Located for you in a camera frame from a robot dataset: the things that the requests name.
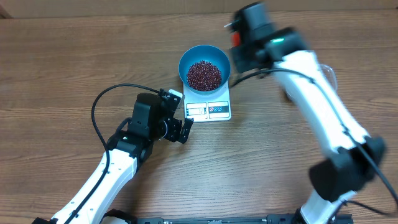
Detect orange scoop blue handle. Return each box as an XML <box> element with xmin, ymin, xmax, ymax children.
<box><xmin>231</xmin><ymin>32</ymin><xmax>241</xmax><ymax>47</ymax></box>

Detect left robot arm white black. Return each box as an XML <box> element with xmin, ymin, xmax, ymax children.
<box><xmin>48</xmin><ymin>89</ymin><xmax>193</xmax><ymax>224</ymax></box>

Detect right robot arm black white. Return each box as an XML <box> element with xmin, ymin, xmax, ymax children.
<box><xmin>230</xmin><ymin>2</ymin><xmax>386</xmax><ymax>223</ymax></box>

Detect white digital kitchen scale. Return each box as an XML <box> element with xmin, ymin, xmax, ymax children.
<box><xmin>183</xmin><ymin>82</ymin><xmax>232</xmax><ymax>123</ymax></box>

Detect red beans in bowl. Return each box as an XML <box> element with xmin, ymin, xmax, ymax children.
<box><xmin>187</xmin><ymin>60</ymin><xmax>222</xmax><ymax>91</ymax></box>

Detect teal blue bowl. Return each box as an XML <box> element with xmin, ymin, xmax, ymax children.
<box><xmin>178</xmin><ymin>45</ymin><xmax>231</xmax><ymax>90</ymax></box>

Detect clear plastic container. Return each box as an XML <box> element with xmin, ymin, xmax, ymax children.
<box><xmin>277</xmin><ymin>63</ymin><xmax>338</xmax><ymax>101</ymax></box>

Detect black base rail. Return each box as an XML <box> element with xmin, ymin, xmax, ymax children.
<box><xmin>102</xmin><ymin>208</ymin><xmax>354</xmax><ymax>224</ymax></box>

